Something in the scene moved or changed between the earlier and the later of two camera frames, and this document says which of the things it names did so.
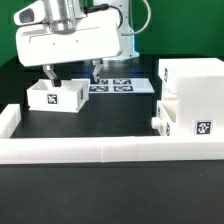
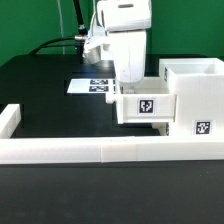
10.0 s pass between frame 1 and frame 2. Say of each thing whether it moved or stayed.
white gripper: moved
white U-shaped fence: stayed
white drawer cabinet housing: stayed
